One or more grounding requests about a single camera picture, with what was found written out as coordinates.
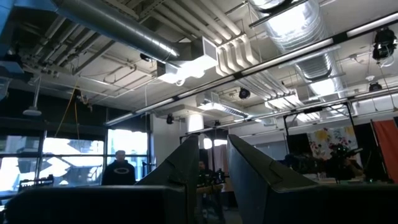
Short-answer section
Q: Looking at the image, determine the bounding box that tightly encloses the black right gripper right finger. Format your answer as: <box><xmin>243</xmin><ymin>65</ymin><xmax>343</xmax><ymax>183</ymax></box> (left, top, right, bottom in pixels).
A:
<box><xmin>226</xmin><ymin>134</ymin><xmax>398</xmax><ymax>224</ymax></box>

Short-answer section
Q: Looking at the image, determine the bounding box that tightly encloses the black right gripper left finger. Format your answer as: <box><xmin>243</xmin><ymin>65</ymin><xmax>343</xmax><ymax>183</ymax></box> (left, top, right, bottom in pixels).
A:
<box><xmin>6</xmin><ymin>134</ymin><xmax>200</xmax><ymax>224</ymax></box>

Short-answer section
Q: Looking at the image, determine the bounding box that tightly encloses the person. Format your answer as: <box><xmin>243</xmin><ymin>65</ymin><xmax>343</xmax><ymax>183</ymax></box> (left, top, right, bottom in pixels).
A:
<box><xmin>101</xmin><ymin>150</ymin><xmax>137</xmax><ymax>187</ymax></box>
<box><xmin>197</xmin><ymin>160</ymin><xmax>216</xmax><ymax>187</ymax></box>
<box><xmin>325</xmin><ymin>146</ymin><xmax>364</xmax><ymax>182</ymax></box>

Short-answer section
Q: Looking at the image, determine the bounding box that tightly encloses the floral painting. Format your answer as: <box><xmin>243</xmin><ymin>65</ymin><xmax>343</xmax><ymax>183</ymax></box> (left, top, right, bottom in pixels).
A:
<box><xmin>307</xmin><ymin>126</ymin><xmax>359</xmax><ymax>161</ymax></box>

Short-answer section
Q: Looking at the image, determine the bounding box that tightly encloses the white square column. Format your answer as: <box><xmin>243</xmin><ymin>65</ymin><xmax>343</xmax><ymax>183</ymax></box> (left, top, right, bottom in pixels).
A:
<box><xmin>186</xmin><ymin>113</ymin><xmax>205</xmax><ymax>134</ymax></box>

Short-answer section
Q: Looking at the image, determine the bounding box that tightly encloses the large window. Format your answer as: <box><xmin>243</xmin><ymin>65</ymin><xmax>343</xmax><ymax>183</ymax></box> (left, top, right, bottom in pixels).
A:
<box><xmin>0</xmin><ymin>128</ymin><xmax>150</xmax><ymax>197</ymax></box>

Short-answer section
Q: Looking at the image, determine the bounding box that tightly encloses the long white air vent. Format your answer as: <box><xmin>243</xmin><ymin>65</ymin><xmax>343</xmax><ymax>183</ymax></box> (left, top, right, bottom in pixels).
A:
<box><xmin>195</xmin><ymin>91</ymin><xmax>250</xmax><ymax>119</ymax></box>

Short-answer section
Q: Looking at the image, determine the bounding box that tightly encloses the orange curtain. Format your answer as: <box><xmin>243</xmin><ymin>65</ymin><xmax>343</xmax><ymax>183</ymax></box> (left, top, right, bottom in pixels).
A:
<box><xmin>371</xmin><ymin>119</ymin><xmax>398</xmax><ymax>184</ymax></box>

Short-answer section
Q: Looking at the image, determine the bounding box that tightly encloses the white air vent box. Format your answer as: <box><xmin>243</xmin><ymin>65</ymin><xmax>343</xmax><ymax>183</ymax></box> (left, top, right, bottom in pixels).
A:
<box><xmin>156</xmin><ymin>36</ymin><xmax>219</xmax><ymax>85</ymax></box>

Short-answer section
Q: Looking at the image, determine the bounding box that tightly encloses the long white light strip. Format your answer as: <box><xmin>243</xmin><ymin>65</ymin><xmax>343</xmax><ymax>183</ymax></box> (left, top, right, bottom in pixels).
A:
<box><xmin>104</xmin><ymin>12</ymin><xmax>398</xmax><ymax>127</ymax></box>

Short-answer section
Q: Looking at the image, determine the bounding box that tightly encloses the white ceiling pipe bundle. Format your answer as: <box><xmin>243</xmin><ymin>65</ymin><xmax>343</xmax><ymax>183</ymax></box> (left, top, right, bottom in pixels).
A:
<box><xmin>152</xmin><ymin>0</ymin><xmax>301</xmax><ymax>105</ymax></box>

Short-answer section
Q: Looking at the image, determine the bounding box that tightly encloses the white pendant lamp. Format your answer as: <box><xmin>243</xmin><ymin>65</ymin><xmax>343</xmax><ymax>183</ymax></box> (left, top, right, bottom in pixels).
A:
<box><xmin>22</xmin><ymin>76</ymin><xmax>43</xmax><ymax>117</ymax></box>

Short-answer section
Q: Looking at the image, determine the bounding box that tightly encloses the black backdrop stand frame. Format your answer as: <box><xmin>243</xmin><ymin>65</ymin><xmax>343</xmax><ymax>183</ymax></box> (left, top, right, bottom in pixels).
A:
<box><xmin>282</xmin><ymin>101</ymin><xmax>359</xmax><ymax>175</ymax></box>

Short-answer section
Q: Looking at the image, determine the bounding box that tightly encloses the yellow hanging cable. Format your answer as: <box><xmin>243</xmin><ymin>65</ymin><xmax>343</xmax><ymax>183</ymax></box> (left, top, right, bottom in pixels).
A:
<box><xmin>54</xmin><ymin>80</ymin><xmax>81</xmax><ymax>140</ymax></box>

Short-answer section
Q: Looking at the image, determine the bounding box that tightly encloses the shiny ribbed silver duct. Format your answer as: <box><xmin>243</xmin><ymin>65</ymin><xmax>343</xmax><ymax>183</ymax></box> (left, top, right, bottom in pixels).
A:
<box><xmin>248</xmin><ymin>0</ymin><xmax>346</xmax><ymax>96</ymax></box>

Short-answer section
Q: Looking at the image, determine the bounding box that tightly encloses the smooth silver round duct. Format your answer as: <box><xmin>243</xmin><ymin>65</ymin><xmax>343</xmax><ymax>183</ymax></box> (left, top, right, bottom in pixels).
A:
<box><xmin>51</xmin><ymin>0</ymin><xmax>181</xmax><ymax>63</ymax></box>

